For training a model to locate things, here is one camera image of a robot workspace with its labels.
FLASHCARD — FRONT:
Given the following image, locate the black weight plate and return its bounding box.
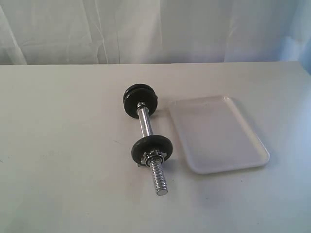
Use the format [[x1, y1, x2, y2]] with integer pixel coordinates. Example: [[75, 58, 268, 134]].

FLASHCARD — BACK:
[[123, 83, 157, 103], [123, 87, 159, 120], [131, 135, 173, 164]]

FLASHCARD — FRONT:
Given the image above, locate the chrome spin-lock collar nut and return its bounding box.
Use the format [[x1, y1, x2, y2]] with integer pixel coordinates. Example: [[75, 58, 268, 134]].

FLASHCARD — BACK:
[[138, 149, 169, 167]]

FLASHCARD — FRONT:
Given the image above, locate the chrome threaded dumbbell bar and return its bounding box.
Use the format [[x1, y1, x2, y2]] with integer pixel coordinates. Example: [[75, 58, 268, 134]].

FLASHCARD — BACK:
[[137, 101, 168, 196]]

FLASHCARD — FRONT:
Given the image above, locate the white rectangular plastic tray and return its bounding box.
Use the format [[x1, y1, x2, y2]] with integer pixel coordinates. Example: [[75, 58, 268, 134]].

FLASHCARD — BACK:
[[168, 96, 270, 175]]

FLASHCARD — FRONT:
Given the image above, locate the white backdrop curtain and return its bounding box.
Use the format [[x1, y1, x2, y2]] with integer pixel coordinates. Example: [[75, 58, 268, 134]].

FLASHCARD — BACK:
[[0, 0, 311, 65]]

